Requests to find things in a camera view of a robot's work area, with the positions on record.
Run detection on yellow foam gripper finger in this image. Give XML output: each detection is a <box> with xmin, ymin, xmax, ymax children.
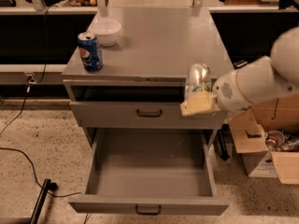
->
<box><xmin>180</xmin><ymin>91</ymin><xmax>220</xmax><ymax>116</ymax></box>

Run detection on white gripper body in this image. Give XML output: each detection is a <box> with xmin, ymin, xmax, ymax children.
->
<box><xmin>212</xmin><ymin>70</ymin><xmax>252</xmax><ymax>111</ymax></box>

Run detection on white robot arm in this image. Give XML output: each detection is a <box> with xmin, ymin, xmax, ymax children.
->
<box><xmin>180</xmin><ymin>27</ymin><xmax>299</xmax><ymax>116</ymax></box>

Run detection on grey drawer cabinet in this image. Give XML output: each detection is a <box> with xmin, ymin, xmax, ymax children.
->
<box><xmin>63</xmin><ymin>7</ymin><xmax>233</xmax><ymax>144</ymax></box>

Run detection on open grey middle drawer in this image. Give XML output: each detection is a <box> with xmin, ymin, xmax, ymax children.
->
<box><xmin>69</xmin><ymin>129</ymin><xmax>229</xmax><ymax>216</ymax></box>

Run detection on closed grey top drawer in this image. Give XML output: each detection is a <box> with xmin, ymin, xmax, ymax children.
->
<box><xmin>70</xmin><ymin>101</ymin><xmax>227</xmax><ymax>129</ymax></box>

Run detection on blue pepsi can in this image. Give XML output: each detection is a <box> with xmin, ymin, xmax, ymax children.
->
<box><xmin>78</xmin><ymin>32</ymin><xmax>104</xmax><ymax>72</ymax></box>

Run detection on small black device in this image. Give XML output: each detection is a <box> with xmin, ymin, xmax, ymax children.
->
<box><xmin>233</xmin><ymin>60</ymin><xmax>248</xmax><ymax>69</ymax></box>

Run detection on cardboard box with cans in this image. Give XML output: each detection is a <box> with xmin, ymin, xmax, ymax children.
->
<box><xmin>229</xmin><ymin>95</ymin><xmax>299</xmax><ymax>185</ymax></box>

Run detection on white ceramic bowl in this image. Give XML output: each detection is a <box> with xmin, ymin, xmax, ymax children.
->
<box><xmin>89</xmin><ymin>19</ymin><xmax>121</xmax><ymax>46</ymax></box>

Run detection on black metal stand leg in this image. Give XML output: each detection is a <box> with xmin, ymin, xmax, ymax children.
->
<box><xmin>29</xmin><ymin>179</ymin><xmax>58</xmax><ymax>224</ymax></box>

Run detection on black floor cable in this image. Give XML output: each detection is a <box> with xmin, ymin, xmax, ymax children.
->
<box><xmin>0</xmin><ymin>91</ymin><xmax>92</xmax><ymax>224</ymax></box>

